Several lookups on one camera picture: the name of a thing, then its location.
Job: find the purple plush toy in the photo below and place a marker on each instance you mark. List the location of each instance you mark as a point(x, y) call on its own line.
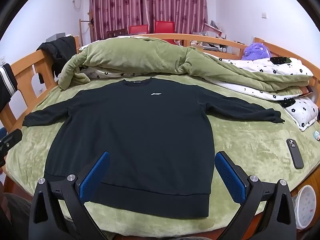
point(255, 51)

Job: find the green flower-lined duvet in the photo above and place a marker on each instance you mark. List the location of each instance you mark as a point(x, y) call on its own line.
point(137, 55)

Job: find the wooden bed frame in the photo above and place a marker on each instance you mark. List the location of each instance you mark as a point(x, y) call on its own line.
point(22, 67)

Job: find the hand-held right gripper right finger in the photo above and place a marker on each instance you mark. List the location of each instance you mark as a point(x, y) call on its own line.
point(230, 177)

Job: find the white plastic basin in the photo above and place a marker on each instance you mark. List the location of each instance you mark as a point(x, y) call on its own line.
point(305, 205)

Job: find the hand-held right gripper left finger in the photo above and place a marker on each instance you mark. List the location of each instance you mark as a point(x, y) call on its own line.
point(95, 177)

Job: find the black white striped garment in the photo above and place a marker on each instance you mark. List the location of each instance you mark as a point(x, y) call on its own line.
point(6, 82)

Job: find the dark wooden chair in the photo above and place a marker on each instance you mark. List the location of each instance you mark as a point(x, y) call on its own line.
point(116, 33)

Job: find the black sweatshirt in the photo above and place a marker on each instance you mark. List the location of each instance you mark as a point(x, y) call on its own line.
point(140, 130)

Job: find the wooden coat rack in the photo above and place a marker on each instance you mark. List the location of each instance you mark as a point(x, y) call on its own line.
point(83, 27)

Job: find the black smartphone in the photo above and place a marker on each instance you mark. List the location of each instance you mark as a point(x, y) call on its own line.
point(295, 155)

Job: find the green plush bed sheet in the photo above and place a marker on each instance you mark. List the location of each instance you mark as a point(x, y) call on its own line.
point(250, 142)

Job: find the pink flower-print curtain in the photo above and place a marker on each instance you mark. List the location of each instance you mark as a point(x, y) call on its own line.
point(150, 2)

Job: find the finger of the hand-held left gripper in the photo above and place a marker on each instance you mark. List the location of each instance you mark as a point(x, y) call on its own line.
point(10, 141)

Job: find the black jacket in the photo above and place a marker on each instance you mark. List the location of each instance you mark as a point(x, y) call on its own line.
point(60, 47)

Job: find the pile of papers and boxes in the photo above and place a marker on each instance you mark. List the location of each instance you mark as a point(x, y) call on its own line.
point(212, 33)

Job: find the white flower-print pillow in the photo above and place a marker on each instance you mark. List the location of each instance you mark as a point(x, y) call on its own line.
point(305, 113)

